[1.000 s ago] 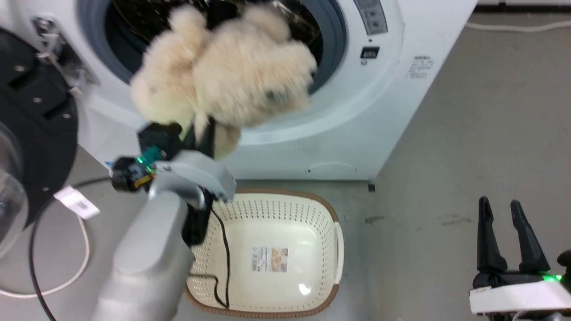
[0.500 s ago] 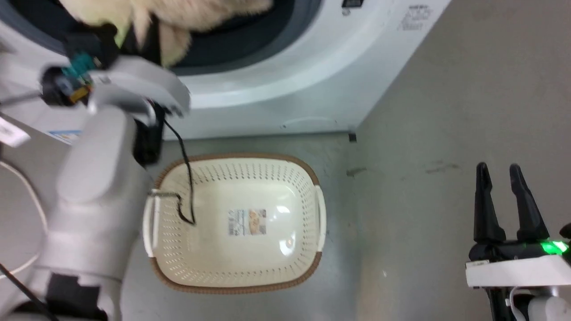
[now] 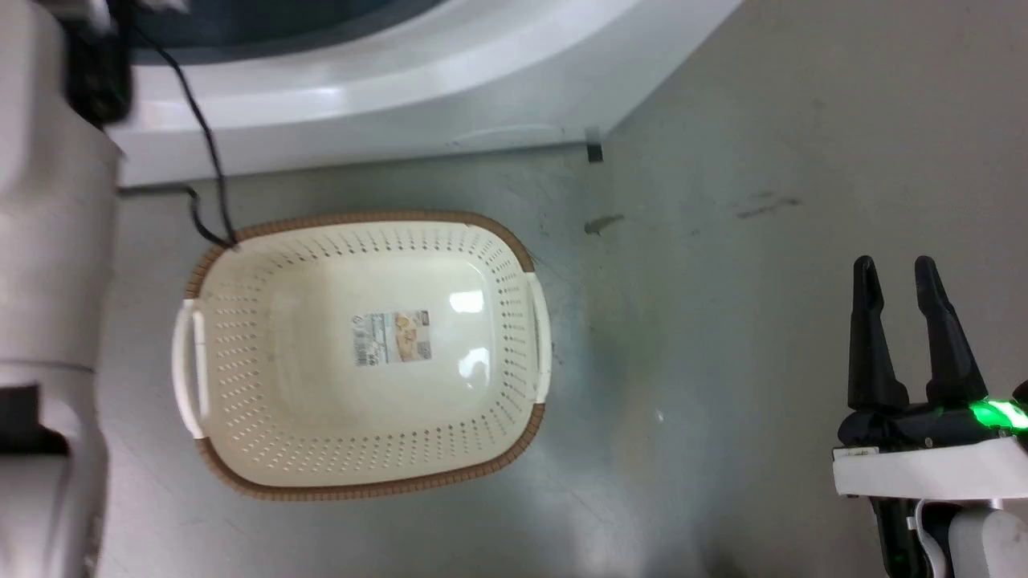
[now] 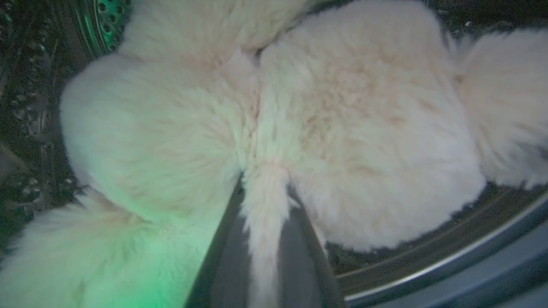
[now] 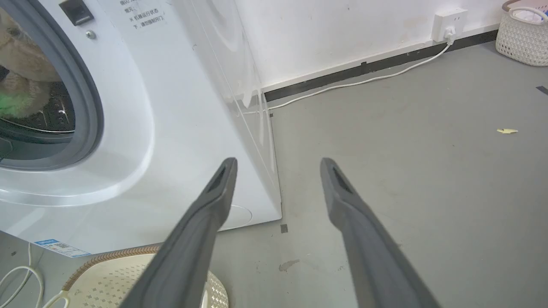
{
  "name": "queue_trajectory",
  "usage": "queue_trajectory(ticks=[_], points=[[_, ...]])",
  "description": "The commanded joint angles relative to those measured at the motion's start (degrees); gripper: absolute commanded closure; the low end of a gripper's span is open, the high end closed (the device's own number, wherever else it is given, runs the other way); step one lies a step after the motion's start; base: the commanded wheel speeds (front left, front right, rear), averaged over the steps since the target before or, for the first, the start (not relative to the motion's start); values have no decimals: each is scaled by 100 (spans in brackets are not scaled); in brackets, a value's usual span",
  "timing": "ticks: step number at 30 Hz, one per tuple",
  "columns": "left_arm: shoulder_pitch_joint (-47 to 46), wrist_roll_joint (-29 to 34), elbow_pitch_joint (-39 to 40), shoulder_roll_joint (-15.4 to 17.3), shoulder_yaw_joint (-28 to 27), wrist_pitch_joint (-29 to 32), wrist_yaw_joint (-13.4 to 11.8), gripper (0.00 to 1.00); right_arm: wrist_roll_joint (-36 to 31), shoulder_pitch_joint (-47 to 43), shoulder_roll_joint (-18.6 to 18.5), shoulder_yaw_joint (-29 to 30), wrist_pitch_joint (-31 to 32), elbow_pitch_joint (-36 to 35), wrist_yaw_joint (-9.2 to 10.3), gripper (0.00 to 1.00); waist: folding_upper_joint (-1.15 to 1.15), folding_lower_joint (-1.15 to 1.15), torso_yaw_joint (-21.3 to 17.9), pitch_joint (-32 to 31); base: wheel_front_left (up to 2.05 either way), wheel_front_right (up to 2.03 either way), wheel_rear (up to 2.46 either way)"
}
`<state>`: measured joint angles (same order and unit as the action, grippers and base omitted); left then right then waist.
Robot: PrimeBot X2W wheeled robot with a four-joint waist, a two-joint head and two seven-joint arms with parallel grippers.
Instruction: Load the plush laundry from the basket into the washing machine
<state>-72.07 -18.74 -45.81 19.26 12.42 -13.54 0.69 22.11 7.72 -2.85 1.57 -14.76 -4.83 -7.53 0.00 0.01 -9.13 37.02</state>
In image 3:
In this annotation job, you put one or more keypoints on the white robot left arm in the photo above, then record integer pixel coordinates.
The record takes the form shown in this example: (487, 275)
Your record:
(48, 241)

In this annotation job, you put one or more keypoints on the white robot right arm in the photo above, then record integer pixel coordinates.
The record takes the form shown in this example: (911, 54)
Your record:
(992, 546)

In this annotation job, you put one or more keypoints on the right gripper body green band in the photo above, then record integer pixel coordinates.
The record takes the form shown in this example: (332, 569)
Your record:
(923, 470)

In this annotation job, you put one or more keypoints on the white washing machine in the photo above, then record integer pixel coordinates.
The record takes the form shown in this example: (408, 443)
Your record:
(418, 88)

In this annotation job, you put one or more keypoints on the small black machine foot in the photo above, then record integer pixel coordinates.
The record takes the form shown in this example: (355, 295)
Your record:
(594, 152)

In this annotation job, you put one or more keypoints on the cream perforated laundry basket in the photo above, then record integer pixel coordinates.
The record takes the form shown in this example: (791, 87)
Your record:
(321, 401)

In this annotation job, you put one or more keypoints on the printed paper label sticker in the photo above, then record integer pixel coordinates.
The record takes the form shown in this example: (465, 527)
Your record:
(393, 338)

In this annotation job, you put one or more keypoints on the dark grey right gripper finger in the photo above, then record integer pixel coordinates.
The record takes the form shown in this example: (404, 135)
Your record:
(952, 353)
(870, 353)

